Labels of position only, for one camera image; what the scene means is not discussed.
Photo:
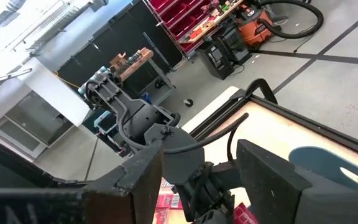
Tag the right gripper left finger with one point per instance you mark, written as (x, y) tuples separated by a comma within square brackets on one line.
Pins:
[(120, 199)]

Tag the orange shop vacuum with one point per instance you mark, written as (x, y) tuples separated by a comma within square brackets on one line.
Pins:
[(253, 31)]

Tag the black computer tower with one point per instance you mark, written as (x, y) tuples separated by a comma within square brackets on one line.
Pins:
[(235, 43), (216, 62)]

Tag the black caster wheel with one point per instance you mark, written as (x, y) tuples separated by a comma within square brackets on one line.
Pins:
[(188, 103)]

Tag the wooden shelf board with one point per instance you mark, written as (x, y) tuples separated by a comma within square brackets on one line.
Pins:
[(210, 23)]

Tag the black metal table frame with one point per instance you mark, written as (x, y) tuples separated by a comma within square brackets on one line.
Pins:
[(322, 128)]

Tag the red bin shelf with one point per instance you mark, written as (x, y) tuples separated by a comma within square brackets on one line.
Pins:
[(172, 12)]

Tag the black curved bracket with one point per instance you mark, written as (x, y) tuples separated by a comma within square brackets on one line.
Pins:
[(259, 81)]

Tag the blue plastic container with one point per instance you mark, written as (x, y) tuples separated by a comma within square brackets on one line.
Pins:
[(102, 119)]

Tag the silver metal bar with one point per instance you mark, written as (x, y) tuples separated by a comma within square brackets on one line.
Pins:
[(11, 76)]

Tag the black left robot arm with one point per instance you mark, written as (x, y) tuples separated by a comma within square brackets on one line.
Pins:
[(135, 115)]

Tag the teal plastic basket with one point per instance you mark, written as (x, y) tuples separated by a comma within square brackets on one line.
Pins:
[(315, 161)]

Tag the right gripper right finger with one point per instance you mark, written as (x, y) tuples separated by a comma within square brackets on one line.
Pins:
[(269, 186)]

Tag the grey cart wooden top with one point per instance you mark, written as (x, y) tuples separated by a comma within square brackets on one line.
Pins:
[(135, 62)]

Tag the red popcorn bag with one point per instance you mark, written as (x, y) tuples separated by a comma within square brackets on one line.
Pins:
[(166, 202), (245, 216)]

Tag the grey framed window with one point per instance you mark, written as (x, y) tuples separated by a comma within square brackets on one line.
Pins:
[(33, 121)]

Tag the black partition wall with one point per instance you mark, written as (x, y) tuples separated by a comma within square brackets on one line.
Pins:
[(120, 34)]

